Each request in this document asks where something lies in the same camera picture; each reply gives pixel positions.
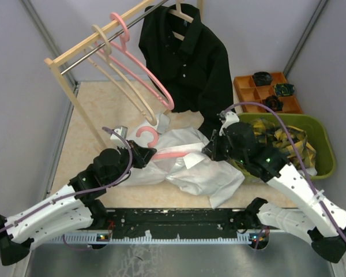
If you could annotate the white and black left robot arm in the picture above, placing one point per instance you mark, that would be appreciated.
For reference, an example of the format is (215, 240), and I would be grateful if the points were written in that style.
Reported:
(74, 207)

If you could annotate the orange compartment tray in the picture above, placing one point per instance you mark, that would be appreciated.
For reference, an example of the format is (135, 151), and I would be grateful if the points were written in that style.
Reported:
(270, 89)

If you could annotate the green patterned rolled sock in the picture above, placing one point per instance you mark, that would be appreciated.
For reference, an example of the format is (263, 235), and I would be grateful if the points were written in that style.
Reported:
(284, 89)

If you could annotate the green plastic laundry basket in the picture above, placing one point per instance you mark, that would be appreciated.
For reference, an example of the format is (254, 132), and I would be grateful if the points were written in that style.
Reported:
(317, 136)

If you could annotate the pink plastic hanger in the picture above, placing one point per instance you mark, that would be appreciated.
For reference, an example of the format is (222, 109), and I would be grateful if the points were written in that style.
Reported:
(122, 47)

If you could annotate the black garment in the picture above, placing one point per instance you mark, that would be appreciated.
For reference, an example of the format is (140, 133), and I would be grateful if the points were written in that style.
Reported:
(190, 61)

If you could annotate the beige wooden hanger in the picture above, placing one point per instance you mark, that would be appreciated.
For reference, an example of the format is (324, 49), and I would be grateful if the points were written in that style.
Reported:
(137, 100)

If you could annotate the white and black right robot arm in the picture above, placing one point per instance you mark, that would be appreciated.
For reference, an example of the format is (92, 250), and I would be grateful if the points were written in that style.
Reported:
(319, 222)

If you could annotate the dark rolled sock top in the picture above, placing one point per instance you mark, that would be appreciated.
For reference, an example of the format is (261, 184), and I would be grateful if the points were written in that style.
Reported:
(262, 79)

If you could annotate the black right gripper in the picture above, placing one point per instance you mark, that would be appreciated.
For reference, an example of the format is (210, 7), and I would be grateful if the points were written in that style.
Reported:
(212, 149)

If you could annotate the white collared shirt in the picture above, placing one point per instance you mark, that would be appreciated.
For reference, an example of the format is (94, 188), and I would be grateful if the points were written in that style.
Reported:
(194, 173)

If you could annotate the dark rolled sock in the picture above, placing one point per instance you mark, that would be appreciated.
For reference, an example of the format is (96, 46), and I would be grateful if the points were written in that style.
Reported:
(262, 79)
(274, 103)

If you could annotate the yellow black plaid shirt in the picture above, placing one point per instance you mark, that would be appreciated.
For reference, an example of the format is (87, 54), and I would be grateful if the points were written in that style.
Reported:
(273, 134)

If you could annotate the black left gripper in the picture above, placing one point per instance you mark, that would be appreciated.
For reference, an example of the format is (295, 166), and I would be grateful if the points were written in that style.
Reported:
(141, 155)

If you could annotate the dark rolled sock middle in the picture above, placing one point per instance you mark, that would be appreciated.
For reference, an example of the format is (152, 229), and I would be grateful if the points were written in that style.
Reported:
(274, 103)

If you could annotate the wooden clothes rack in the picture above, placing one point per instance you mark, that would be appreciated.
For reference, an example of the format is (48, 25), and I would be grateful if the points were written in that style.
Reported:
(100, 38)

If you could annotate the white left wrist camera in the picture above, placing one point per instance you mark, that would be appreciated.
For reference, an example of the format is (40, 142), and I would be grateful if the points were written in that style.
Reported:
(118, 137)

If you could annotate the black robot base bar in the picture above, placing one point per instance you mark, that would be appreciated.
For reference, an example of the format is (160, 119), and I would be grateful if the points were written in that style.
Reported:
(183, 226)

